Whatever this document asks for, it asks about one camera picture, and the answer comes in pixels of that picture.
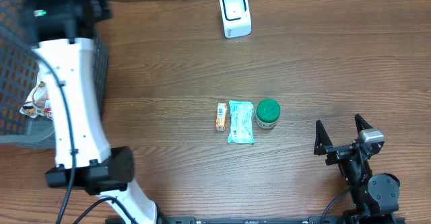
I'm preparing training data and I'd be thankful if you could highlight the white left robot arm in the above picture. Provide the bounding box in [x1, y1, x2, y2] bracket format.
[22, 0, 163, 224]

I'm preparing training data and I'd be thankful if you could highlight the teal snack packet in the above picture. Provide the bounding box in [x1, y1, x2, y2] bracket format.
[228, 100, 255, 144]

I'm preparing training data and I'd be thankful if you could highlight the brown cookie bag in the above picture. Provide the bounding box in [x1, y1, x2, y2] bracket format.
[20, 81, 53, 120]

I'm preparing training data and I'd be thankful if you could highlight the grey plastic mesh basket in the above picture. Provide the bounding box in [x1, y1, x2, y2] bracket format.
[1, 0, 111, 149]

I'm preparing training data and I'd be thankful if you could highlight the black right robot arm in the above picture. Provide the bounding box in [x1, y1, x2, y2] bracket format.
[314, 114, 405, 223]

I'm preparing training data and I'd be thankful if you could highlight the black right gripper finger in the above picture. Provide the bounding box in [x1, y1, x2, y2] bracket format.
[314, 120, 333, 155]
[354, 114, 373, 139]

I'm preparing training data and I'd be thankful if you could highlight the green lid jar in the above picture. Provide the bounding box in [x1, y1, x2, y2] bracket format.
[255, 99, 281, 129]

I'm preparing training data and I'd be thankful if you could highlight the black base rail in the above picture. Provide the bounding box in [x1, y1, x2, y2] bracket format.
[104, 216, 406, 224]

